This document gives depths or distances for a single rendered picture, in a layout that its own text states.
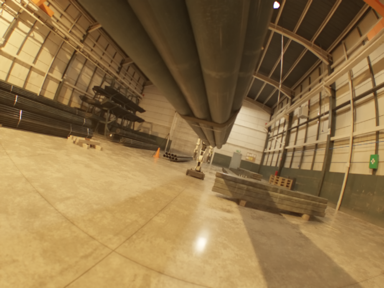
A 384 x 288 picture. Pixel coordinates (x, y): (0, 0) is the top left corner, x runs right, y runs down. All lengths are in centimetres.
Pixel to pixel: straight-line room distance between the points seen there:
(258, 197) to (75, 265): 304
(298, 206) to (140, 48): 356
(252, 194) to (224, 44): 301
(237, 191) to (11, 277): 325
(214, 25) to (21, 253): 120
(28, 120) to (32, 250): 430
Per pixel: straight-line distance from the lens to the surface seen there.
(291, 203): 354
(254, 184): 323
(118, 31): 57
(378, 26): 778
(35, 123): 517
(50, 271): 95
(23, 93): 558
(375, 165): 653
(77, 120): 620
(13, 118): 490
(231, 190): 321
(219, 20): 40
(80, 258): 103
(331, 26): 1046
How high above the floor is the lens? 72
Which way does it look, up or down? 3 degrees up
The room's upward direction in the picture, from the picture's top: 16 degrees clockwise
